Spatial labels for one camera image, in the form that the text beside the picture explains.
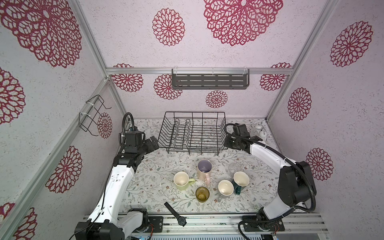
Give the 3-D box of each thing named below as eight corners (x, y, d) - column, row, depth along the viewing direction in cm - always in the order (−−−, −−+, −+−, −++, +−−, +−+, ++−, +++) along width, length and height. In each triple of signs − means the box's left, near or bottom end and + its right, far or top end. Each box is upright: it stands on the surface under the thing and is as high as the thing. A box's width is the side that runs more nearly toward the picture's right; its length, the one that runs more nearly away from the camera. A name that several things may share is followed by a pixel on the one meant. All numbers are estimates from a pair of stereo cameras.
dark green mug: (227, 194, 85) (231, 187, 76) (232, 177, 92) (236, 169, 83) (240, 200, 83) (246, 194, 74) (244, 182, 90) (250, 174, 81)
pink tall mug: (197, 187, 88) (198, 179, 79) (197, 167, 96) (197, 159, 87) (211, 187, 88) (213, 179, 79) (209, 167, 96) (211, 159, 87)
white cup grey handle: (218, 201, 83) (220, 196, 75) (216, 186, 88) (219, 179, 80) (231, 201, 83) (235, 196, 75) (228, 186, 88) (232, 179, 80)
